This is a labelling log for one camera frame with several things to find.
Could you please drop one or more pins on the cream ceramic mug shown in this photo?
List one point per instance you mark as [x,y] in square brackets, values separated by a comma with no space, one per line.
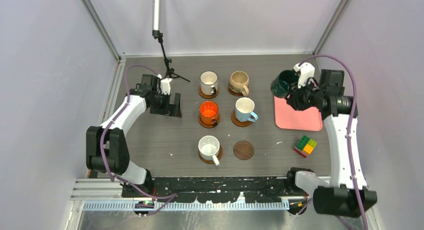
[209,83]

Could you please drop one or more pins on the white ceramic mug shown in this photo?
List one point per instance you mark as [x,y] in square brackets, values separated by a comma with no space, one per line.
[209,148]

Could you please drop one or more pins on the colourful cube block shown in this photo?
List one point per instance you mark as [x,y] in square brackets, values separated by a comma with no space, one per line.
[305,146]

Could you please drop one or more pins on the beige ceramic mug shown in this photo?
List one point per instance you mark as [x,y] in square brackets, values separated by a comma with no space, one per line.
[239,83]

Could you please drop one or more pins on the dark green ceramic mug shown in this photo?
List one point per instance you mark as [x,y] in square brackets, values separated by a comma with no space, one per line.
[284,83]

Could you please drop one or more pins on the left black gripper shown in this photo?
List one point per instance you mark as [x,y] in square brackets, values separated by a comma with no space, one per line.
[172,110]

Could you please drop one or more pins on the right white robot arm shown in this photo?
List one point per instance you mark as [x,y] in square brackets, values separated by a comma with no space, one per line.
[347,190]

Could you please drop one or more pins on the orange ceramic mug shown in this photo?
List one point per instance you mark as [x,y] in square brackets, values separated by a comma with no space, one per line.
[209,110]

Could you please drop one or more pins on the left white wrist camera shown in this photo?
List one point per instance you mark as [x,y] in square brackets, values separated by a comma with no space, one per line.
[163,85]

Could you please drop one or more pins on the light blue ceramic mug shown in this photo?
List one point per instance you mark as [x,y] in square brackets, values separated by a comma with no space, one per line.
[244,110]

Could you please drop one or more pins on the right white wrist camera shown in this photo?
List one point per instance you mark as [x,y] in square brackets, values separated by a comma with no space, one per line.
[304,71]

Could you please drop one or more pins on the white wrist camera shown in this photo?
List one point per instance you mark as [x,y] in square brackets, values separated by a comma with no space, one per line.
[163,85]
[304,71]

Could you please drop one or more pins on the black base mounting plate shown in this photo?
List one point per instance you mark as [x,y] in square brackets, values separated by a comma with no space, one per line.
[216,190]

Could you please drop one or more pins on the dark walnut wooden coaster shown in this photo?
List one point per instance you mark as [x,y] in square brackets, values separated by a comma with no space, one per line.
[243,150]

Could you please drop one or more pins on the pink plastic tray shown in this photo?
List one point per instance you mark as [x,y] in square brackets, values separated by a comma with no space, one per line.
[288,118]

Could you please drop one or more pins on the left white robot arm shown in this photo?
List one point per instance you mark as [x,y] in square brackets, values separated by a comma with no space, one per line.
[106,147]

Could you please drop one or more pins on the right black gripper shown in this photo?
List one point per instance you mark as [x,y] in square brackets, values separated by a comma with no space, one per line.
[294,99]

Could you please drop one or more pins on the aluminium frame rail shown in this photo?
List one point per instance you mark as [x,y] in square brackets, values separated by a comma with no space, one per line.
[103,195]

